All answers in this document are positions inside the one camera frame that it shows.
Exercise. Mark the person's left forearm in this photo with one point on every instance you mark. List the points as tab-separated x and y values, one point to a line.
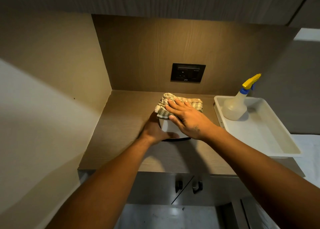
100	186

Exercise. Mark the person's left hand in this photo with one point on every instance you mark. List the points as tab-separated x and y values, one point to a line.
152	131

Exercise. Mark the person's right middle finger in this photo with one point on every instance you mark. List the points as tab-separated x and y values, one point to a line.
173	103

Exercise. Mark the spray bottle with yellow trigger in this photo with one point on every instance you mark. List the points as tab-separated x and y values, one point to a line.
237	103

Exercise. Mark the black wall socket plate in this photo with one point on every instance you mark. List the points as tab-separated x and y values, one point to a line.
188	72

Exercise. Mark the white electric kettle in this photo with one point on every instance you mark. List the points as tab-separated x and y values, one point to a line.
172	131

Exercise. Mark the wooden overhead cabinet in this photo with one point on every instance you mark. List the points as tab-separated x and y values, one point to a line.
160	1

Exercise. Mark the person's right forearm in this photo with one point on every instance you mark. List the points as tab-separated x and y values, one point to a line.
262	176

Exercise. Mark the person's right thumb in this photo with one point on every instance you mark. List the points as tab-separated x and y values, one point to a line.
175	122

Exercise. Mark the checkered green cleaning cloth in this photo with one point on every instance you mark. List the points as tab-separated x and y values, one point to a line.
180	103

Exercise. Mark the person's right hand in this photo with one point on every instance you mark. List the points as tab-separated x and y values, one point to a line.
190	120

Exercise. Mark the person's left thumb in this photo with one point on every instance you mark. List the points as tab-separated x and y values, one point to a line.
172	135

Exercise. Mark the grey cabinet door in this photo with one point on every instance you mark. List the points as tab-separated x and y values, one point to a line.
155	188
212	190

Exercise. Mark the white plastic tray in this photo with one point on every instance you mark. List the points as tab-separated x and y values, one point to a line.
260	126

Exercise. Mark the person's right little finger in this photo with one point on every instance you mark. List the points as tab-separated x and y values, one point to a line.
188	105

